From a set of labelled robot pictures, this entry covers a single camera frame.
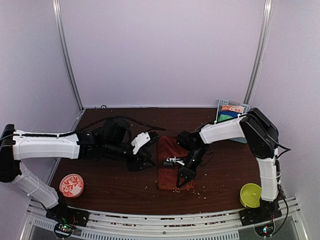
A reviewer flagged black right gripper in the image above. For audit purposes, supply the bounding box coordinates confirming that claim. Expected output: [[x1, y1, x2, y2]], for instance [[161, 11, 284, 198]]
[[177, 145, 208, 188]]

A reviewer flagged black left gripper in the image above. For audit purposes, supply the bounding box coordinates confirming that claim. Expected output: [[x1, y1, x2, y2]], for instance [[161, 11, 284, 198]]
[[104, 140, 157, 173]]

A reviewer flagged dark red towel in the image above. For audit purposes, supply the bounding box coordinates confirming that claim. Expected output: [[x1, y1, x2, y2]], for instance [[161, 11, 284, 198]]
[[156, 136, 196, 191]]

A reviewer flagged green microfibre towel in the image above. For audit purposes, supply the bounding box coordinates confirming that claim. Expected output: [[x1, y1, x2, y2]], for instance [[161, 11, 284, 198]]
[[217, 114, 237, 123]]

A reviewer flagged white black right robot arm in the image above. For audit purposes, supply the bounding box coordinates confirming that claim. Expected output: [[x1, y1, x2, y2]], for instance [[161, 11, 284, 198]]
[[176, 107, 290, 221]]

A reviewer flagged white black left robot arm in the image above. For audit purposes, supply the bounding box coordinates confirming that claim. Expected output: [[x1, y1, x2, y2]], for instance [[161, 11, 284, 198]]
[[0, 117, 160, 222]]

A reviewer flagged yellow-green bowl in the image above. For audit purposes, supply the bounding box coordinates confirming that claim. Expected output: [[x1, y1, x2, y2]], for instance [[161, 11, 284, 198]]
[[239, 183, 262, 208]]

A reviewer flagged blue folded towel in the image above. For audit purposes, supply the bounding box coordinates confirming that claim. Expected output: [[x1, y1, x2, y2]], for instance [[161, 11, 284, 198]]
[[219, 111, 240, 118]]

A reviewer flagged red white patterned plate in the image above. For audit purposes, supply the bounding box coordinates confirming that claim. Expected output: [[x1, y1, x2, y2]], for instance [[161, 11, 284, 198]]
[[59, 173, 85, 199]]

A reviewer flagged light blue perforated basket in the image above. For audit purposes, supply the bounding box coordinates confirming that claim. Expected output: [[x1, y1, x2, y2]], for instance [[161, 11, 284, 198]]
[[214, 99, 252, 145]]

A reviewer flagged orange white patterned cloth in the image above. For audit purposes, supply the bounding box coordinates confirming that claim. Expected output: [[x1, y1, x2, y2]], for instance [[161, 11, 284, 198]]
[[220, 105, 245, 113]]

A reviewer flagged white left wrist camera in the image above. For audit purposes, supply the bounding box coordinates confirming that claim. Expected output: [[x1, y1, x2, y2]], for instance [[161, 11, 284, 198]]
[[130, 131, 159, 155]]

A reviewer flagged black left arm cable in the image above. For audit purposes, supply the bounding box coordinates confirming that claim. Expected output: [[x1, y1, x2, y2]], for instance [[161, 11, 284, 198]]
[[72, 116, 167, 136]]

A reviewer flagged aluminium front rail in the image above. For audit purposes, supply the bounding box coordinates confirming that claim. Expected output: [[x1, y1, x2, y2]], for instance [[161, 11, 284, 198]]
[[24, 197, 301, 240]]

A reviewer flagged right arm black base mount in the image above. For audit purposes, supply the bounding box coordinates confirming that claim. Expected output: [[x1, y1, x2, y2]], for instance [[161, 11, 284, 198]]
[[239, 199, 282, 226]]

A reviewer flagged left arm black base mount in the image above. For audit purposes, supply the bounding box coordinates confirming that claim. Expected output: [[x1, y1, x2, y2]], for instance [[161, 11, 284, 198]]
[[44, 199, 90, 227]]

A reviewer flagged left aluminium frame post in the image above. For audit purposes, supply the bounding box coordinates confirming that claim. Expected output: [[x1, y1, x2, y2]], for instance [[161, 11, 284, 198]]
[[52, 0, 84, 112]]

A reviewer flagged aluminium frame post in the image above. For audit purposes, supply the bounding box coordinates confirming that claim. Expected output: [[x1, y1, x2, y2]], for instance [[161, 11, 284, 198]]
[[244, 0, 273, 105], [52, 0, 84, 112]]

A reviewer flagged right aluminium frame post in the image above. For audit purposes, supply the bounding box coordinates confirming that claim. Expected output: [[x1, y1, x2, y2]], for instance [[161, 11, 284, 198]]
[[244, 0, 273, 105]]

